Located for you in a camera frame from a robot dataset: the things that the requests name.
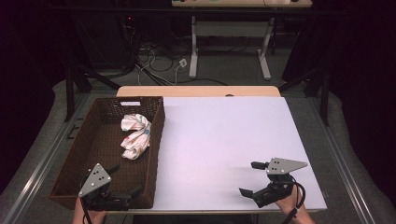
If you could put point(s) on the light wooden table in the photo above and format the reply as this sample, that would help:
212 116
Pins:
193 91

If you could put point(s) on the white patterned cloth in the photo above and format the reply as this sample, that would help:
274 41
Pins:
137 137

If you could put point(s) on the silver floor rail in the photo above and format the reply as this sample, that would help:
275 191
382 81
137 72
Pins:
40 169
344 169

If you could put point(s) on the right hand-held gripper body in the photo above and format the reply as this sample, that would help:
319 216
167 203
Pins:
281 165

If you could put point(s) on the white table cover sheet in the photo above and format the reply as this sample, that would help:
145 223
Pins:
230 140

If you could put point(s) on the black metal stand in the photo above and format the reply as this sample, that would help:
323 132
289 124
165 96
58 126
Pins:
323 93
70 93

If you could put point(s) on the person's right hand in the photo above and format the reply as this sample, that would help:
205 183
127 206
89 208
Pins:
288 203

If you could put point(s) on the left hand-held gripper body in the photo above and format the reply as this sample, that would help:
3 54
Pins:
95 182

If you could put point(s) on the person's left hand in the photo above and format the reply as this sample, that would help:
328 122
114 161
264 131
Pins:
93 217

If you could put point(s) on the white power adapter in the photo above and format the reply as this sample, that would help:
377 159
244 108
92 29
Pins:
182 62

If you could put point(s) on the desk with white legs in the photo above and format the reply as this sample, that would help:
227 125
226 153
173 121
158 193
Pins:
230 29

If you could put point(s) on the brown woven basket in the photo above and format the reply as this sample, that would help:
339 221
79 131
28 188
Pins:
99 146

